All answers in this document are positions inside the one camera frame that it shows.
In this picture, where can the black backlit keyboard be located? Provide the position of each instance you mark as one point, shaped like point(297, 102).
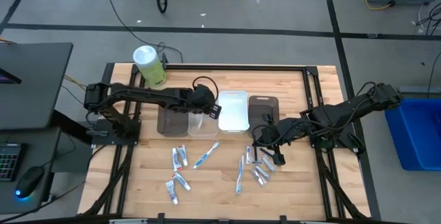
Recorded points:
point(9, 162)

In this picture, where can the large blue plastic bin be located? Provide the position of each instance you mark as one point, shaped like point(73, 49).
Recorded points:
point(415, 134)

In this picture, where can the black computer desk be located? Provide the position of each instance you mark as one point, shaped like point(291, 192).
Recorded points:
point(34, 141)

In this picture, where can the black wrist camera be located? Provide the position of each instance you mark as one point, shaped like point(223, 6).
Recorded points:
point(215, 112)
point(279, 159)

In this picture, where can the blue white toothbrush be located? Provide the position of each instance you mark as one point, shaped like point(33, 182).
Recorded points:
point(206, 155)
point(240, 175)

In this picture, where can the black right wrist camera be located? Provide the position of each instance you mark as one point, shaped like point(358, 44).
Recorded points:
point(279, 159)

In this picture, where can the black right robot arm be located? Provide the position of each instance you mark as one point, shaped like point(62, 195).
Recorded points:
point(344, 112)

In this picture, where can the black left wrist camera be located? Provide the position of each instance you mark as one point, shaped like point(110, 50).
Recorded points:
point(215, 112)

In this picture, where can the white plastic bin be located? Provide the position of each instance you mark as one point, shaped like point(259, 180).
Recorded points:
point(233, 113)

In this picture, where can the black monitor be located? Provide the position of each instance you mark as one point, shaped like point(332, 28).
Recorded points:
point(34, 86)

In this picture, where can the silver aluminium rail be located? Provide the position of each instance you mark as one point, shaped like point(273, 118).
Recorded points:
point(128, 221)

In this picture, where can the green disinfecting wipes canister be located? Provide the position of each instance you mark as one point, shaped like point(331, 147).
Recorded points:
point(150, 67)

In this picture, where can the smoky grey translucent bin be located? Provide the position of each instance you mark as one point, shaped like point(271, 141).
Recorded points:
point(263, 107)
point(172, 124)

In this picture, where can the dark blue razor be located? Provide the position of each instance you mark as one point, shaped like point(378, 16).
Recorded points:
point(256, 153)

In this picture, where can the black computer mouse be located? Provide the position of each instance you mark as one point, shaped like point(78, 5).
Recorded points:
point(29, 182)

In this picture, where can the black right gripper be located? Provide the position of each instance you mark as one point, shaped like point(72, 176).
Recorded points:
point(274, 132)

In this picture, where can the clear plastic bin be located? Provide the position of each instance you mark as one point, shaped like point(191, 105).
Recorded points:
point(206, 129)

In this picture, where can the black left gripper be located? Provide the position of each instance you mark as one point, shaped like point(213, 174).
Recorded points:
point(201, 98)

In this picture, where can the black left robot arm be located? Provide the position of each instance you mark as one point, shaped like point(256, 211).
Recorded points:
point(138, 94)

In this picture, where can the black aluminium table frame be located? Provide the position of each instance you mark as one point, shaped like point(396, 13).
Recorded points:
point(241, 68)

